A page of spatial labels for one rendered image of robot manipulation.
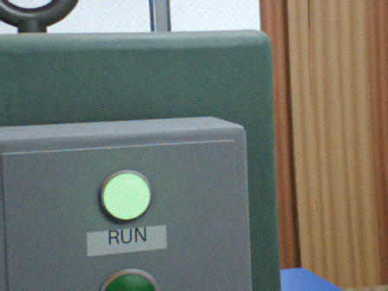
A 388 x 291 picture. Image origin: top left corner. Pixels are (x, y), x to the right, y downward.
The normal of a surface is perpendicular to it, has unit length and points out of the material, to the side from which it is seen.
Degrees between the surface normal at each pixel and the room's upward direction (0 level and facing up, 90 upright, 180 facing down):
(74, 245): 90
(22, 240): 90
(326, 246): 87
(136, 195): 90
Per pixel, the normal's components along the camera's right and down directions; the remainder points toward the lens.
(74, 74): 0.22, 0.07
